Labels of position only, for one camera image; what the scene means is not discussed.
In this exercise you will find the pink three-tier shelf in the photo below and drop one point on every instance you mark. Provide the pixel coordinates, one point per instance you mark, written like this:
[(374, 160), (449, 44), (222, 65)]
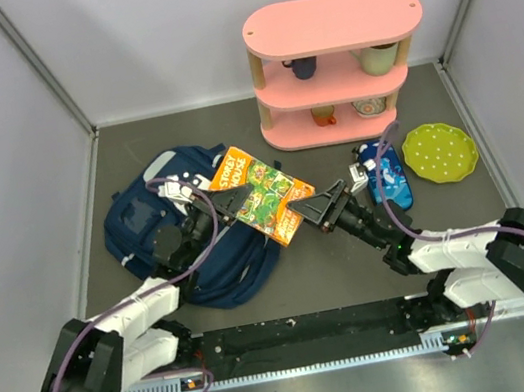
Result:
[(327, 29)]

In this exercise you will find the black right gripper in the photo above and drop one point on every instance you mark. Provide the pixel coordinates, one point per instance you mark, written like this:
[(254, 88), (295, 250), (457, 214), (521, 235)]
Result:
[(323, 208)]

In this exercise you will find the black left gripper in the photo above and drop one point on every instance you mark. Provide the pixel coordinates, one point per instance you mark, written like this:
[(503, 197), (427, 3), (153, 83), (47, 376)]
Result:
[(230, 200)]

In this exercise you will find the navy blue backpack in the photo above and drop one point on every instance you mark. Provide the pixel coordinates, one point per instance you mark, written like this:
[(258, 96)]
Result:
[(144, 217)]

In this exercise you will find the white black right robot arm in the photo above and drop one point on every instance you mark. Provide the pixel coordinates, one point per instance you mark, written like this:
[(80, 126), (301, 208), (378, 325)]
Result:
[(468, 266)]

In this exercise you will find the patterned flower-shaped bowl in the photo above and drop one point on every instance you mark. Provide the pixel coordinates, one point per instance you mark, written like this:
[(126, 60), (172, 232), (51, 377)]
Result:
[(370, 108)]

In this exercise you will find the green polka dot plate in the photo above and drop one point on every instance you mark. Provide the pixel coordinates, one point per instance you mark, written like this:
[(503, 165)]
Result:
[(440, 153)]

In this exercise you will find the orange cup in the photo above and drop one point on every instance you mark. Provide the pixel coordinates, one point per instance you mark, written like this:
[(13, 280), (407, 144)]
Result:
[(323, 115)]

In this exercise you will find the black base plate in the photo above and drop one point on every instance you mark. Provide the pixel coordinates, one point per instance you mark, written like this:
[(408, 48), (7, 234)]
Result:
[(314, 338)]

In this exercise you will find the pale green mug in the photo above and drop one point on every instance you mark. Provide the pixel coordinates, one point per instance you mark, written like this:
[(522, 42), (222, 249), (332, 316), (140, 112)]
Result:
[(376, 60)]

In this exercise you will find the orange Treehouse book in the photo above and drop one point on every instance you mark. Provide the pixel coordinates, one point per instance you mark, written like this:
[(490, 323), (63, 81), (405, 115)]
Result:
[(265, 208)]

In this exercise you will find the aluminium frame rail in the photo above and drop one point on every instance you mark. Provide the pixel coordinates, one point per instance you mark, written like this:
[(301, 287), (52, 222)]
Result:
[(452, 337)]

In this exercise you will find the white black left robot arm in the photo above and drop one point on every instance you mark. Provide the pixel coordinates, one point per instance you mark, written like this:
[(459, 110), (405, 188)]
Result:
[(119, 347)]

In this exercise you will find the blue dinosaur pencil case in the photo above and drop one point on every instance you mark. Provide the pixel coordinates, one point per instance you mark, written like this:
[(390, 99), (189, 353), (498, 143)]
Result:
[(393, 179)]

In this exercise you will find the dark blue mug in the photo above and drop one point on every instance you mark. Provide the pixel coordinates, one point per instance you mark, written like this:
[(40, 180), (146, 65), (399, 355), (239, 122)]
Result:
[(302, 68)]

